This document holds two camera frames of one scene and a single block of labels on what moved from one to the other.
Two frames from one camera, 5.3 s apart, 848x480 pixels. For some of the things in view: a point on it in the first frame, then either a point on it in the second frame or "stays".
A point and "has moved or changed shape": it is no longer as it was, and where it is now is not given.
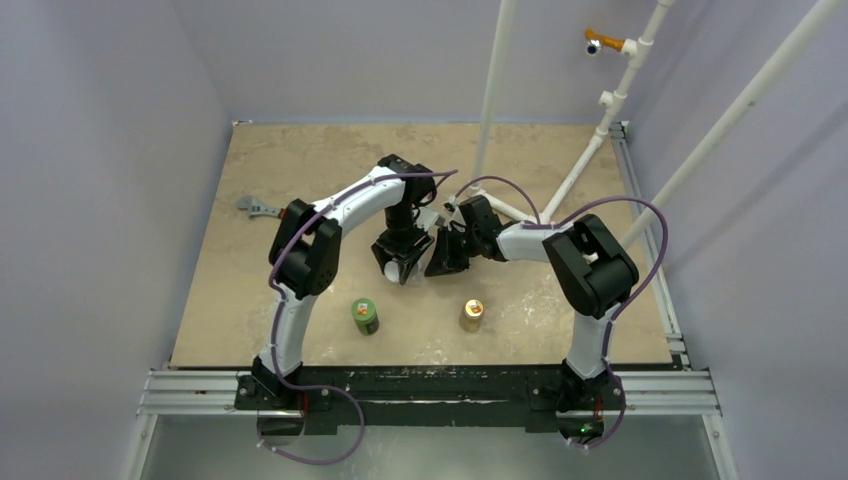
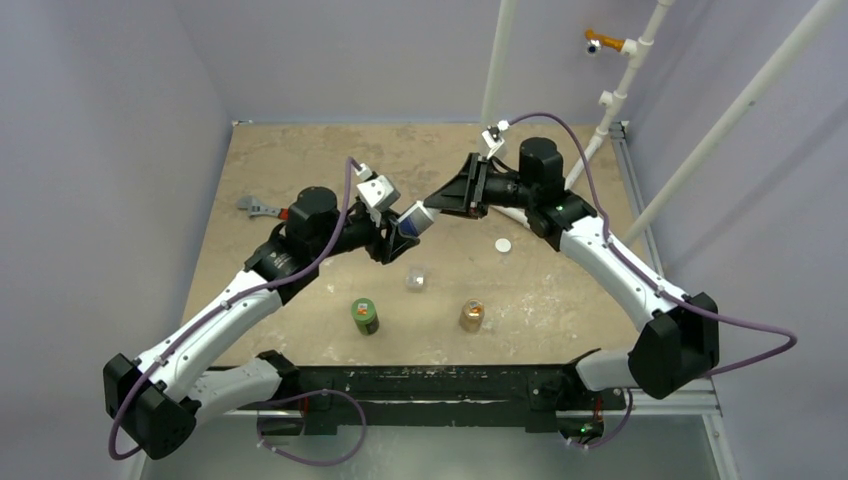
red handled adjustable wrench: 256,208 stays
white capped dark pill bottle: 391,270 has moved or changed shape
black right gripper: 456,240 → 475,187
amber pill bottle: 470,319 stays
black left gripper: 411,251 → 387,246
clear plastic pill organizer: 416,278 stays
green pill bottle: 365,316 stays
